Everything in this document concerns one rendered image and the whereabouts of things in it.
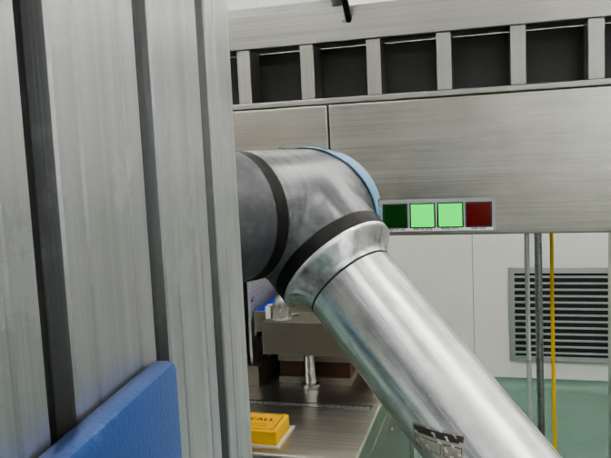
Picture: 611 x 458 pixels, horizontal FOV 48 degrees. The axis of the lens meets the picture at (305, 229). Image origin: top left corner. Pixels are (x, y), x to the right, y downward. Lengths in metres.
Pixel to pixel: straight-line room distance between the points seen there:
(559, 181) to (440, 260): 2.43
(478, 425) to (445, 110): 1.05
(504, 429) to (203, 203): 0.39
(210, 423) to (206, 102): 0.09
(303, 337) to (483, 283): 2.74
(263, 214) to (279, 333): 0.71
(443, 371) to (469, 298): 3.38
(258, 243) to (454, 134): 1.01
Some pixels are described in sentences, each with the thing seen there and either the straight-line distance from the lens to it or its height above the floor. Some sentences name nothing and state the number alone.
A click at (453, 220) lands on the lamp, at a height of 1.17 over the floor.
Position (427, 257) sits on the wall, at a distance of 3.90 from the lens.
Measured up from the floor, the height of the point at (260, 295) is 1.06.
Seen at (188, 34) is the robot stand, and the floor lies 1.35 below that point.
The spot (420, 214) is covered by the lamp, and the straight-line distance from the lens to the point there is 1.51.
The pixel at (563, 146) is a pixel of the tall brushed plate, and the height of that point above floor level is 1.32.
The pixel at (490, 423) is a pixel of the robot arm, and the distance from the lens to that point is 0.54.
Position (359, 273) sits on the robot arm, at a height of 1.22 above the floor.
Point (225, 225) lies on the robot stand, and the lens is 0.21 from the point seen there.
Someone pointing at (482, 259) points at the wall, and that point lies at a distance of 3.88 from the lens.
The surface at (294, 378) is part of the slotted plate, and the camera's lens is 1.32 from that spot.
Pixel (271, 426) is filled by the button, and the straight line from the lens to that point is 1.06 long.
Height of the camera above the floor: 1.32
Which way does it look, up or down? 6 degrees down
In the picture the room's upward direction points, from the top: 3 degrees counter-clockwise
